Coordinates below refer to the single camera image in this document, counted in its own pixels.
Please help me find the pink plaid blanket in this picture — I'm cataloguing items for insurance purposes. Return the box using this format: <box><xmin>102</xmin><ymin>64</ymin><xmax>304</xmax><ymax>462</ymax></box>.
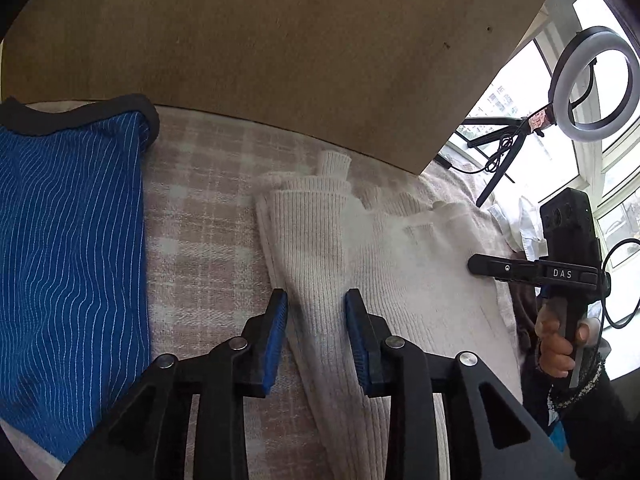
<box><xmin>0</xmin><ymin>98</ymin><xmax>524</xmax><ymax>480</ymax></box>

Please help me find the black camera box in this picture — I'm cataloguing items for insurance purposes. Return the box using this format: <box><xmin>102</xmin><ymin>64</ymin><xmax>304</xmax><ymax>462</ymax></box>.
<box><xmin>539</xmin><ymin>188</ymin><xmax>601</xmax><ymax>268</ymax></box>

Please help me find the person right hand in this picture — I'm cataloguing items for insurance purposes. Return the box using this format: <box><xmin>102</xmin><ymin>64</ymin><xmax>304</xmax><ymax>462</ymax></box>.
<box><xmin>535</xmin><ymin>304</ymin><xmax>575</xmax><ymax>378</ymax></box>

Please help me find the black tripod stand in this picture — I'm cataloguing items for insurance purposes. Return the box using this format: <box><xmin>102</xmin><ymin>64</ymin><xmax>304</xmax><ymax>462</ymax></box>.
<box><xmin>434</xmin><ymin>104</ymin><xmax>555</xmax><ymax>207</ymax></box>

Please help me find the ring light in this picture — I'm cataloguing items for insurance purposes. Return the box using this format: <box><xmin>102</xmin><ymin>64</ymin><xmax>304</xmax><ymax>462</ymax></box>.
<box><xmin>548</xmin><ymin>26</ymin><xmax>639</xmax><ymax>143</ymax></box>

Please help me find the blue striped knit garment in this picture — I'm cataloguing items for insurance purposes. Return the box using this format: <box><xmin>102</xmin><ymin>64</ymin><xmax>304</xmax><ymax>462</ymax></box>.
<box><xmin>1</xmin><ymin>94</ymin><xmax>160</xmax><ymax>460</ymax></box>

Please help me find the brown garment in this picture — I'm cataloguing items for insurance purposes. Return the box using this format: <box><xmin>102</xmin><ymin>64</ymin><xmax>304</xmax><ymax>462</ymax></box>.
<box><xmin>508</xmin><ymin>253</ymin><xmax>542</xmax><ymax>356</ymax></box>

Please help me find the person right forearm dark sleeve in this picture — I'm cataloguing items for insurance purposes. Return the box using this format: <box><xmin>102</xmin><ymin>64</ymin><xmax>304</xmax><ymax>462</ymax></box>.
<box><xmin>521</xmin><ymin>356</ymin><xmax>639</xmax><ymax>479</ymax></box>

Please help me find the light wooden board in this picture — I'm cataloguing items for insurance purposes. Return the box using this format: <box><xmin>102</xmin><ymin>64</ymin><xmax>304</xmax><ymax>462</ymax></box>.
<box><xmin>1</xmin><ymin>0</ymin><xmax>544</xmax><ymax>174</ymax></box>

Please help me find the cream knit cardigan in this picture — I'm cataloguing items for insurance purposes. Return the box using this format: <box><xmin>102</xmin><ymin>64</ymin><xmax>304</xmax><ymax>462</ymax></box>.
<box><xmin>255</xmin><ymin>151</ymin><xmax>521</xmax><ymax>479</ymax></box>

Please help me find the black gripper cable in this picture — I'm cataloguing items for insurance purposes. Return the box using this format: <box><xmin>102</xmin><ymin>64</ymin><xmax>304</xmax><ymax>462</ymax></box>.
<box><xmin>598</xmin><ymin>237</ymin><xmax>640</xmax><ymax>331</ymax></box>

